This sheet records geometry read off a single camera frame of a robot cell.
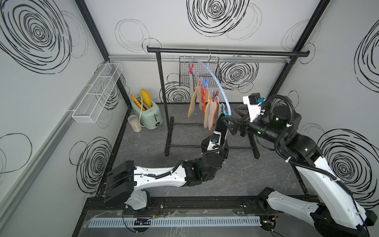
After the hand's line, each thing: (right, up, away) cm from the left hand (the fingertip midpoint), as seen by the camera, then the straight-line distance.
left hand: (219, 139), depth 69 cm
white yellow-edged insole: (-5, +10, +9) cm, 15 cm away
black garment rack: (-28, +7, +23) cm, 36 cm away
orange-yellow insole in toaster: (-48, +19, +24) cm, 57 cm away
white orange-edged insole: (-4, +12, -1) cm, 13 cm away
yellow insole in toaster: (-43, +23, +27) cm, 56 cm away
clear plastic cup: (-52, +4, +32) cm, 61 cm away
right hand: (+2, +12, -14) cm, 18 cm away
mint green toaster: (-40, +9, +27) cm, 49 cm away
